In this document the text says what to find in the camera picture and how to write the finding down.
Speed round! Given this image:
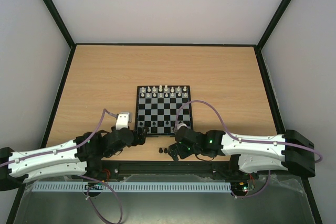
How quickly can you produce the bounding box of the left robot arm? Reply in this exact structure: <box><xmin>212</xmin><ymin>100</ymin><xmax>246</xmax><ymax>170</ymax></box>
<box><xmin>1</xmin><ymin>127</ymin><xmax>149</xmax><ymax>191</ymax></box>

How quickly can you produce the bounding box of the purple cable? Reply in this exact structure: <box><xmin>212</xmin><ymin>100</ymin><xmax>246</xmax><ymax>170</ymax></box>
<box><xmin>0</xmin><ymin>108</ymin><xmax>124</xmax><ymax>224</ymax></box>
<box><xmin>174</xmin><ymin>100</ymin><xmax>324</xmax><ymax>199</ymax></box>

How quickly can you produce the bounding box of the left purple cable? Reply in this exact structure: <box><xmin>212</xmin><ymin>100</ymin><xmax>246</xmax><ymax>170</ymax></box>
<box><xmin>0</xmin><ymin>108</ymin><xmax>124</xmax><ymax>224</ymax></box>

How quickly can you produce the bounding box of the black silver chess board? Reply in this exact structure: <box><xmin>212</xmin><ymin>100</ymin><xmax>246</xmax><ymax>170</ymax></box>
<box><xmin>135</xmin><ymin>85</ymin><xmax>193</xmax><ymax>137</ymax></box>

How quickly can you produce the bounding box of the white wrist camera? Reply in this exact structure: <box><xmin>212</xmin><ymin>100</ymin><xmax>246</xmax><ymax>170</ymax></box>
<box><xmin>175</xmin><ymin>122</ymin><xmax>188</xmax><ymax>130</ymax></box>
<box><xmin>115</xmin><ymin>111</ymin><xmax>132</xmax><ymax>130</ymax></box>

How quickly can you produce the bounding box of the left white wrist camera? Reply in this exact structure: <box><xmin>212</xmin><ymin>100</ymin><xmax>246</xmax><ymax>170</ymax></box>
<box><xmin>115</xmin><ymin>111</ymin><xmax>132</xmax><ymax>130</ymax></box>

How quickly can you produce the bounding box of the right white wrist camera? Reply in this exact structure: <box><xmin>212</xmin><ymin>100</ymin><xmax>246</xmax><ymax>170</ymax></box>
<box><xmin>175</xmin><ymin>122</ymin><xmax>188</xmax><ymax>130</ymax></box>

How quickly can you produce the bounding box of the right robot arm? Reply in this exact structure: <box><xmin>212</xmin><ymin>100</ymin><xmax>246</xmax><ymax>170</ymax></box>
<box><xmin>167</xmin><ymin>124</ymin><xmax>316</xmax><ymax>178</ymax></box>

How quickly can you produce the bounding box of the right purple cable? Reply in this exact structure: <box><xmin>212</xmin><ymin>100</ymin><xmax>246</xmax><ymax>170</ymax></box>
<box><xmin>174</xmin><ymin>100</ymin><xmax>324</xmax><ymax>199</ymax></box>

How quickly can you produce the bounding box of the grey slotted cable duct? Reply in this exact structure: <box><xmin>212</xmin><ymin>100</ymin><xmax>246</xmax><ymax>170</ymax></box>
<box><xmin>27</xmin><ymin>182</ymin><xmax>232</xmax><ymax>193</ymax></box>

